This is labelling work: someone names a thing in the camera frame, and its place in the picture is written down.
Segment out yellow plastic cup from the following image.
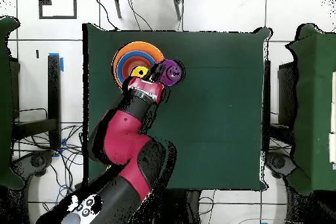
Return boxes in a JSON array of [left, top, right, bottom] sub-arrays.
[[130, 65, 151, 79]]

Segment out small red plastic bowl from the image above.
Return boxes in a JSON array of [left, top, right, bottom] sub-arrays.
[[121, 56, 153, 78]]

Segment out purple plastic cup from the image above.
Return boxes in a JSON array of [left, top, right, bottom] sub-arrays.
[[156, 58, 184, 87]]

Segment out blue plastic bowl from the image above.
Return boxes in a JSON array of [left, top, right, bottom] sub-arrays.
[[115, 50, 157, 84]]

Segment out large orange plastic bowl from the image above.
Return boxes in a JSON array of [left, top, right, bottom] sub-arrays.
[[112, 41, 165, 89]]

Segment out blue tape strip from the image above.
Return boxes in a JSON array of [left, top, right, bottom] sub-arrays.
[[49, 52, 65, 73]]

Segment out dark green tablecloth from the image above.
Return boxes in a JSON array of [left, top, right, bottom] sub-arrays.
[[82, 22, 271, 192]]

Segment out black metal bar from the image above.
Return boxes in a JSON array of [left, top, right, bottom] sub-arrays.
[[263, 59, 271, 154]]

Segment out black rounded stand foot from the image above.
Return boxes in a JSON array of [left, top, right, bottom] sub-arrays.
[[264, 150, 299, 180], [11, 149, 55, 179]]

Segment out green cloth side table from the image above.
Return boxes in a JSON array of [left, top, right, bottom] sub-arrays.
[[285, 23, 336, 196], [0, 15, 25, 191]]

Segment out white boxes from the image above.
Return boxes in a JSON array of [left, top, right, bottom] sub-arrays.
[[327, 70, 336, 164]]

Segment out bundle of floor cables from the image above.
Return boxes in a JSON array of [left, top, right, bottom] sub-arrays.
[[11, 122, 87, 214]]

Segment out black metal stand frame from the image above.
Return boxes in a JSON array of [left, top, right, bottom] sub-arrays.
[[11, 55, 62, 149]]

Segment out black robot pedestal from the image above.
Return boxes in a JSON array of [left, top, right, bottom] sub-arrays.
[[167, 189, 203, 224]]

